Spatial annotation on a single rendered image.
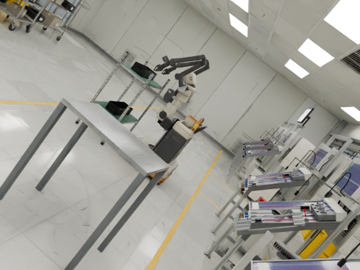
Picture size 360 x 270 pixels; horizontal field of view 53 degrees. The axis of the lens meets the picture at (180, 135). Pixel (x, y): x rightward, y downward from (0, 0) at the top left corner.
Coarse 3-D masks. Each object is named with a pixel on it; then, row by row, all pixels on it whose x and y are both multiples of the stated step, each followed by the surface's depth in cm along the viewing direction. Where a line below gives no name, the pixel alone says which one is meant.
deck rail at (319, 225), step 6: (252, 222) 292; (264, 222) 290; (270, 222) 289; (276, 222) 288; (282, 222) 287; (288, 222) 286; (306, 222) 284; (312, 222) 283; (318, 222) 282; (324, 222) 281; (330, 222) 281; (336, 222) 280; (258, 228) 291; (306, 228) 284; (312, 228) 283; (318, 228) 283; (324, 228) 282; (330, 228) 281
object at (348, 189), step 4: (356, 164) 316; (352, 168) 318; (356, 168) 311; (352, 172) 311; (356, 172) 304; (344, 176) 321; (348, 176) 314; (352, 176) 305; (356, 176) 298; (340, 180) 324; (344, 180) 315; (352, 180) 300; (356, 180) 293; (336, 184) 324; (340, 184) 316; (344, 184) 308; (348, 184) 301; (352, 184) 294; (356, 184) 287; (340, 188) 310; (344, 188) 302; (348, 188) 296; (352, 188) 288; (356, 188) 282; (348, 192) 289; (352, 192) 282
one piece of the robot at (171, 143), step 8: (176, 120) 464; (200, 120) 451; (176, 128) 444; (184, 128) 442; (192, 128) 472; (168, 136) 446; (176, 136) 444; (184, 136) 443; (192, 136) 474; (160, 144) 449; (168, 144) 447; (176, 144) 445; (184, 144) 451; (160, 152) 449; (168, 152) 447; (176, 152) 446; (168, 160) 448
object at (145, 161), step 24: (48, 120) 219; (96, 120) 223; (72, 144) 261; (120, 144) 213; (144, 144) 249; (144, 168) 205; (168, 168) 245; (0, 192) 228; (144, 192) 246; (96, 240) 214; (72, 264) 214
